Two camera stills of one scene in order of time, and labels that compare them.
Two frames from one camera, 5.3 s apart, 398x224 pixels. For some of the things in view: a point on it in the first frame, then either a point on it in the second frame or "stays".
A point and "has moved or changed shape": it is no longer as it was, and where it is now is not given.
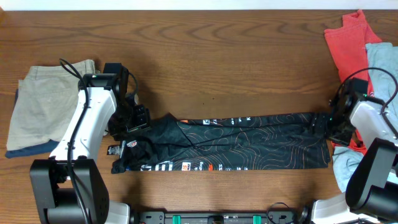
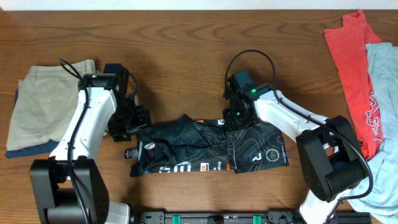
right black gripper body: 335,126 to 236,118
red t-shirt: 348,45 stays
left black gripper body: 130,119 stays
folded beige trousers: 45,102 stays
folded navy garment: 46,148 stays
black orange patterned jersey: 283,142 has moved or changed shape
